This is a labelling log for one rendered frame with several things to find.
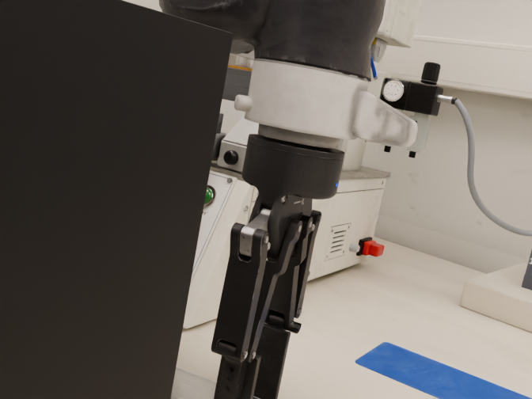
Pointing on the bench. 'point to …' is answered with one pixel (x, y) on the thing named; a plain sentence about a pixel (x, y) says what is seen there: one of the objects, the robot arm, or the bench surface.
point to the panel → (212, 212)
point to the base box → (334, 237)
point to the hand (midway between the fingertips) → (250, 382)
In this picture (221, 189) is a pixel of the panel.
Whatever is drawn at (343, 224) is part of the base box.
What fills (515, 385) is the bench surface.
